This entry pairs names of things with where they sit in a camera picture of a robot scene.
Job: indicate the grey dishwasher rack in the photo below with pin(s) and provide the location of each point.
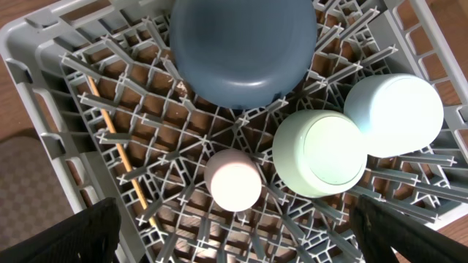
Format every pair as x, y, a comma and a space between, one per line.
169, 133

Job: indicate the pink white cup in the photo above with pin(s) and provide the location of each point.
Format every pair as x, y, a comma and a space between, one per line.
233, 180

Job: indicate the dark blue plate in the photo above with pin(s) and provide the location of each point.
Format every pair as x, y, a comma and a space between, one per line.
243, 54

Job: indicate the light blue saucer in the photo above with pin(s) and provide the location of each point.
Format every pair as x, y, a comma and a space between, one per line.
396, 113

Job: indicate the brown serving tray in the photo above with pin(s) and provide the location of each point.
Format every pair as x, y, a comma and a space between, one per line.
32, 199

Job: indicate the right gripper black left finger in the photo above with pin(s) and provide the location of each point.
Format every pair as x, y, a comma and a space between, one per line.
92, 235

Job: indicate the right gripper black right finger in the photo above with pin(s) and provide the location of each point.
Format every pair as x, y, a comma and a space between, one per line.
380, 231

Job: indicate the mint green bowl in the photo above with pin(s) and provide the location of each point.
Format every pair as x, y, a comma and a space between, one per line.
318, 153

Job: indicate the wooden chopstick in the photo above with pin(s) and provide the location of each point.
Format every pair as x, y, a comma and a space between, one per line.
122, 153

